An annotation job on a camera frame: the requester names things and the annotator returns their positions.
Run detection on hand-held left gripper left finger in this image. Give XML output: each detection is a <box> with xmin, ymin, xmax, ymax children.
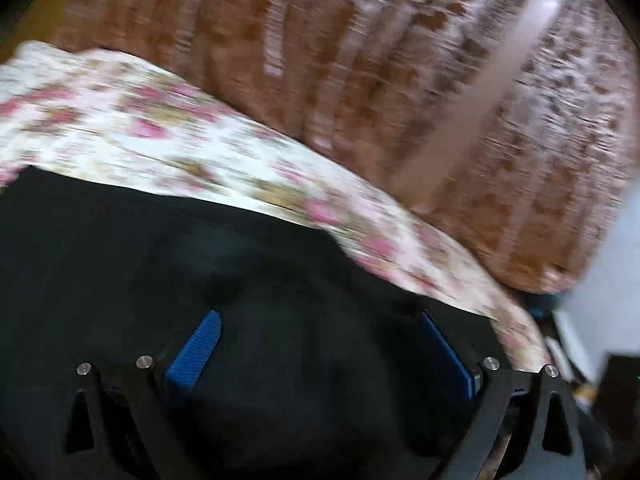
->
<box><xmin>55</xmin><ymin>310</ymin><xmax>223</xmax><ymax>480</ymax></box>

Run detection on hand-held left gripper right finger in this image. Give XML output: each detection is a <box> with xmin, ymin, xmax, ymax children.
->
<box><xmin>420</xmin><ymin>310</ymin><xmax>590</xmax><ymax>480</ymax></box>

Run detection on black embroidered pants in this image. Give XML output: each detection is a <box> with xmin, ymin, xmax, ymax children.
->
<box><xmin>0</xmin><ymin>166</ymin><xmax>513</xmax><ymax>480</ymax></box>

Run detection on floral bed sheet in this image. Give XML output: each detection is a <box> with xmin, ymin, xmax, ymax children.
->
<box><xmin>0</xmin><ymin>41</ymin><xmax>553</xmax><ymax>373</ymax></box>

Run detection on brown floral patterned curtain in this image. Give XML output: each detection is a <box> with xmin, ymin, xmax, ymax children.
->
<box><xmin>45</xmin><ymin>0</ymin><xmax>640</xmax><ymax>295</ymax></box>

